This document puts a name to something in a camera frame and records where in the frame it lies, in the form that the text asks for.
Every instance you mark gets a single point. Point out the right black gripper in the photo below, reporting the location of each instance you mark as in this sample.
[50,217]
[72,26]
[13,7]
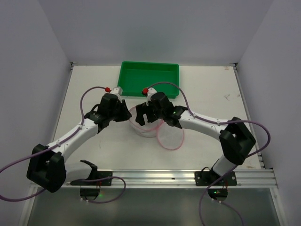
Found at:
[146,113]

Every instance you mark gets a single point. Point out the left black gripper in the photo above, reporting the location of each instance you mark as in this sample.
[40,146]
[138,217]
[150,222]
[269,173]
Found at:
[122,112]

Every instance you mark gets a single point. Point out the white mesh laundry bag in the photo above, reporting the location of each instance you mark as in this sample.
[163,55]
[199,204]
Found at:
[170,138]

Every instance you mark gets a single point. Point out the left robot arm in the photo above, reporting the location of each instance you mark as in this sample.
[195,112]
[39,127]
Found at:
[48,169]

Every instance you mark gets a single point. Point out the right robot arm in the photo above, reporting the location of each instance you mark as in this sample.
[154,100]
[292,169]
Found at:
[235,138]

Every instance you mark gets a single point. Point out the green plastic tray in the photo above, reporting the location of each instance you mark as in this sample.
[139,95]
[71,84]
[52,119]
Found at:
[135,76]

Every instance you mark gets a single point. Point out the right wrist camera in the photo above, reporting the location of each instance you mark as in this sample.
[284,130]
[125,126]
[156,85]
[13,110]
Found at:
[148,92]

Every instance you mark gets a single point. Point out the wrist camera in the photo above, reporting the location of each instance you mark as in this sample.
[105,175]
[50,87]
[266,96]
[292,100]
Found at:
[117,91]
[148,92]

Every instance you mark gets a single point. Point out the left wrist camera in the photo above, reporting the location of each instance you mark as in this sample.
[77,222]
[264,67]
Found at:
[117,91]

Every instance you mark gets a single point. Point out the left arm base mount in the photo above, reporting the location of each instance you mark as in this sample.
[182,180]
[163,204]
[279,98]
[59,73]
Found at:
[96,183]

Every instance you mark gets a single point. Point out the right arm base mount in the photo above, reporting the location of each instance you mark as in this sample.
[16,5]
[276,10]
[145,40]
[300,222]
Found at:
[219,191]

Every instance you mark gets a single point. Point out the aluminium mounting rail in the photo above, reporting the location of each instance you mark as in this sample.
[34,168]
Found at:
[246,178]

